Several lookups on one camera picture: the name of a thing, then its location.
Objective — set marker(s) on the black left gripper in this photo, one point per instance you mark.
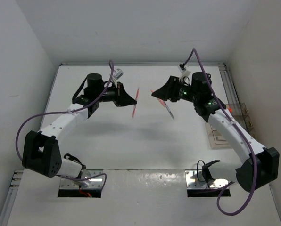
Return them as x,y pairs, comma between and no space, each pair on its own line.
122,99

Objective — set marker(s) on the orange double-ended pen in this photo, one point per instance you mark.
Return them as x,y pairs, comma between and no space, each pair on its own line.
161,102

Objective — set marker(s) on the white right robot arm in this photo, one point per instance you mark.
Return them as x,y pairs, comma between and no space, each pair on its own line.
258,164

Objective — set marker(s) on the purple double-ended pen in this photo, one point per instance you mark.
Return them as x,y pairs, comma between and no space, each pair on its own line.
169,111

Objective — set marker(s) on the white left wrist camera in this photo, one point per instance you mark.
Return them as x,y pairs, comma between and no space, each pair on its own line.
117,74

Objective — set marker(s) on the aluminium frame rail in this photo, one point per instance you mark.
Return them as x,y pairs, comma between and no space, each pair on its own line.
138,64

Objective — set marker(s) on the metal base plate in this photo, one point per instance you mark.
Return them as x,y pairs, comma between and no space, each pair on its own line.
193,183
92,181

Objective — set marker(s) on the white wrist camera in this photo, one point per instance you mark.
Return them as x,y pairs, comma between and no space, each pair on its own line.
185,72
117,74

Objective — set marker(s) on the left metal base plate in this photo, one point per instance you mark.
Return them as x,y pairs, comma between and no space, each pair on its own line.
92,181

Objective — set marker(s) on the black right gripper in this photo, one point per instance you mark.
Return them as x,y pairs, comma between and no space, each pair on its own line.
168,91

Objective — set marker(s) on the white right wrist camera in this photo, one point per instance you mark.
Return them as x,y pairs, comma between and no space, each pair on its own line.
185,72

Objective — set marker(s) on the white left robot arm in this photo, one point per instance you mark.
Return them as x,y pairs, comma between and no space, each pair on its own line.
42,149

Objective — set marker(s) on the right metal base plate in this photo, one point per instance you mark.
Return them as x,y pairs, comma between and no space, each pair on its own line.
193,183

